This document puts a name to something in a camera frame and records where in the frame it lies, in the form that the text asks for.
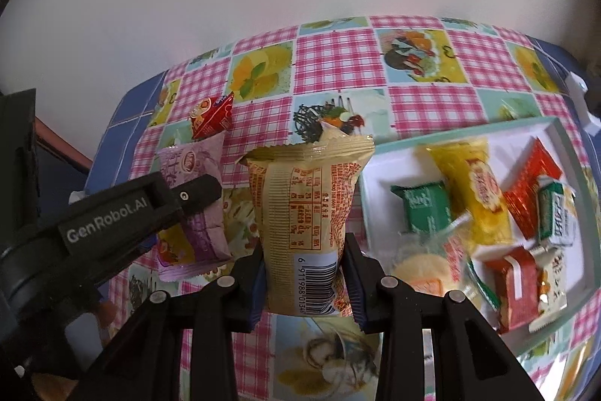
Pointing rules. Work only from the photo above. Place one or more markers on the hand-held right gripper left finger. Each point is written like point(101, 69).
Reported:
point(257, 295)

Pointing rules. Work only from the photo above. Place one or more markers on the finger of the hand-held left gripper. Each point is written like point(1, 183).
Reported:
point(197, 194)

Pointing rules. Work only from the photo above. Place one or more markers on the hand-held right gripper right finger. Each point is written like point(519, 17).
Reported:
point(354, 288)

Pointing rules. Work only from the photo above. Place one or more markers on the purple snack packet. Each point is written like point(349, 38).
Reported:
point(211, 234)

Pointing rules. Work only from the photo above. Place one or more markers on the clear packet with round cookie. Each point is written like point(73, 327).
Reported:
point(418, 272)

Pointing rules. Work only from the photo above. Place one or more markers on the large beige yellow snack packet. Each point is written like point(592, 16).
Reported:
point(305, 203)

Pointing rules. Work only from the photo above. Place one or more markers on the white tray with teal rim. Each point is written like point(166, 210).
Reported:
point(378, 178)

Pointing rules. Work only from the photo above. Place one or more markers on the green white striped snack packet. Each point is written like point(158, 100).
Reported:
point(556, 218)
point(481, 288)

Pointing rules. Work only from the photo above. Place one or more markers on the dark red snack packet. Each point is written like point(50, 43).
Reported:
point(514, 293)

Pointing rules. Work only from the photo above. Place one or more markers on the orange-red snack packet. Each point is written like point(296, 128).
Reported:
point(526, 189)

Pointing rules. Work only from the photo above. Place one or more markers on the cream snack packet orange print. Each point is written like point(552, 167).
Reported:
point(554, 283)

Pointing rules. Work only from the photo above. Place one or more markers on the dark cabinet with red-brown edge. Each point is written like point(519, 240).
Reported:
point(56, 175)

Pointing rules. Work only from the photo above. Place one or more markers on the small red snack packet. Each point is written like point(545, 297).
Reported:
point(211, 114)

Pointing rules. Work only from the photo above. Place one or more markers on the white power adapter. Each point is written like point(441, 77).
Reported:
point(580, 93)

